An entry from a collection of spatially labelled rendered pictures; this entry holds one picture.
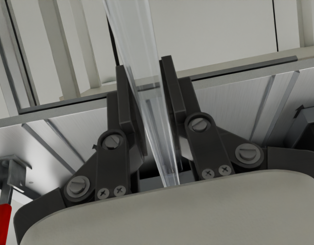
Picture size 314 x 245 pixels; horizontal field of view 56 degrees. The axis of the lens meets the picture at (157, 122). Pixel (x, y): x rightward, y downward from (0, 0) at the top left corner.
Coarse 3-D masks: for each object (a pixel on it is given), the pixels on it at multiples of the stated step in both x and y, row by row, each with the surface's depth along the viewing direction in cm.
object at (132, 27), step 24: (120, 0) 9; (144, 0) 9; (120, 24) 10; (144, 24) 10; (120, 48) 11; (144, 48) 11; (144, 72) 12; (144, 96) 13; (144, 120) 15; (168, 120) 15; (168, 144) 18; (168, 168) 21
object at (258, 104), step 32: (256, 64) 31; (288, 64) 26; (96, 96) 31; (224, 96) 27; (256, 96) 28; (288, 96) 28; (0, 128) 26; (32, 128) 27; (64, 128) 27; (96, 128) 28; (224, 128) 32; (256, 128) 34; (288, 128) 35; (32, 160) 32; (64, 160) 33
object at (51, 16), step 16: (48, 0) 58; (80, 0) 84; (304, 0) 84; (48, 16) 59; (80, 16) 84; (304, 16) 85; (48, 32) 59; (64, 32) 62; (80, 32) 85; (304, 32) 86; (64, 48) 60; (112, 48) 94; (304, 48) 83; (64, 64) 61; (96, 64) 90; (224, 64) 82; (240, 64) 73; (64, 80) 62; (96, 80) 88; (64, 96) 62; (80, 96) 65
